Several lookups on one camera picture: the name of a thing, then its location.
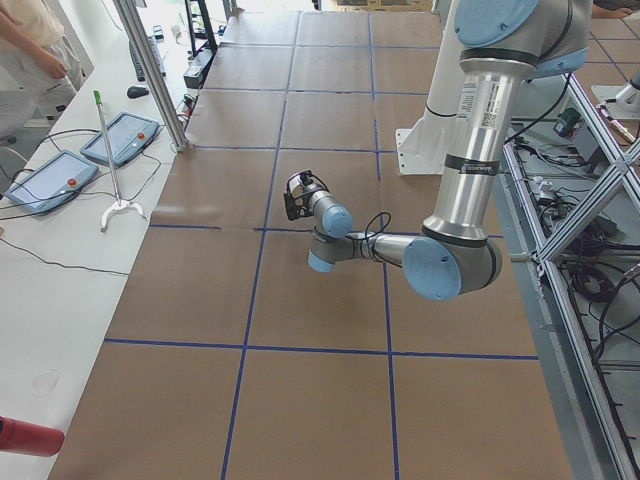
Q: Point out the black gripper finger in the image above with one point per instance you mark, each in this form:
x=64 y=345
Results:
x=292 y=197

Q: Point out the person in white clothes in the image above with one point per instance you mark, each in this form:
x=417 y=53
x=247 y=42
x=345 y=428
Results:
x=37 y=54

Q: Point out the black computer mouse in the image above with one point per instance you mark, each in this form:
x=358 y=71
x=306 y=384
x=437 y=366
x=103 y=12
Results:
x=137 y=91

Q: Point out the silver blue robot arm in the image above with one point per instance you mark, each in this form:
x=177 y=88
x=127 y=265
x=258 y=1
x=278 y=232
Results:
x=503 y=44

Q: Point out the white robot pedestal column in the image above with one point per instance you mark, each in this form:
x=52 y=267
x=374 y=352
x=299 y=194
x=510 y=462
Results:
x=422 y=149

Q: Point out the far teach pendant tablet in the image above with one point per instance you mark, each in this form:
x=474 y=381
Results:
x=128 y=134

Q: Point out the reacher grabber stick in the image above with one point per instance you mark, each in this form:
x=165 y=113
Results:
x=120 y=204

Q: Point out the red bottle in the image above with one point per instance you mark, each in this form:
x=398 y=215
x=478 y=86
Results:
x=30 y=439

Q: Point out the near teach pendant tablet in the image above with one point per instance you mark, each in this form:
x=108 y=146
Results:
x=52 y=184

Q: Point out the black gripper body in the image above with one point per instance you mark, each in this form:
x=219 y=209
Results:
x=303 y=191

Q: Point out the aluminium frame rail right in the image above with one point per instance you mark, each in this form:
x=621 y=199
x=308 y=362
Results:
x=570 y=191

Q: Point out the teach pendant tablet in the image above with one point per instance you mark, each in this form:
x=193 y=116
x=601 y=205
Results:
x=128 y=134
x=52 y=184

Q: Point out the aluminium frame post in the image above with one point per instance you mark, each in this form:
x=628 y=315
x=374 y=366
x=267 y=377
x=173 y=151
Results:
x=136 y=33

